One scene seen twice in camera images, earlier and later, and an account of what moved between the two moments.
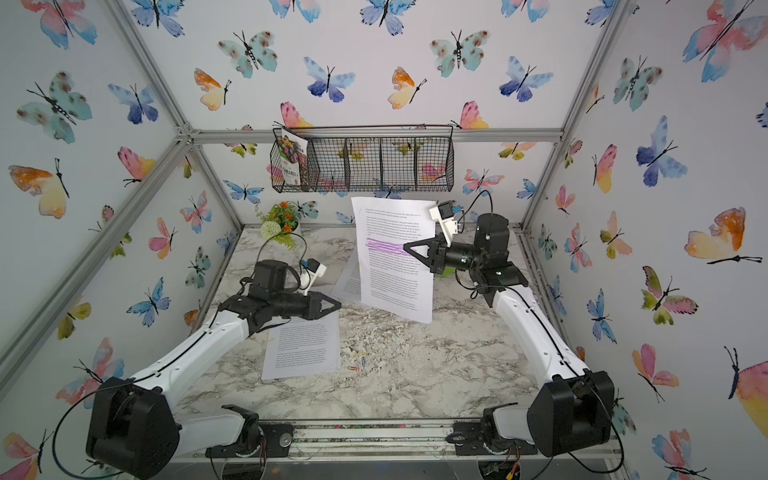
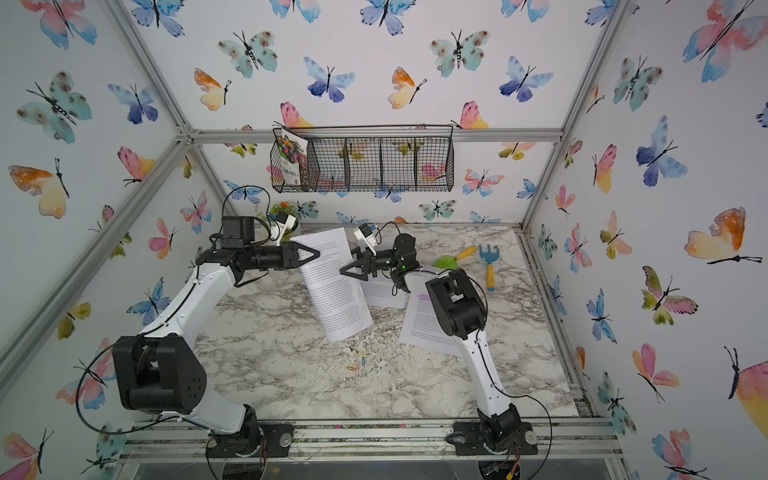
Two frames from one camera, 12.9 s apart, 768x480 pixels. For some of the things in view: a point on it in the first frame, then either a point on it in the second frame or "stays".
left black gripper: [313, 305] → [290, 255]
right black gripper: [441, 253] → [369, 264]
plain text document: [302, 347] → [339, 297]
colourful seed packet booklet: [293, 157] stays
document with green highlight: [348, 285] → [378, 293]
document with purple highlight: [390, 277] → [421, 325]
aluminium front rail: [391, 440] stays
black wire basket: [414, 158] stays
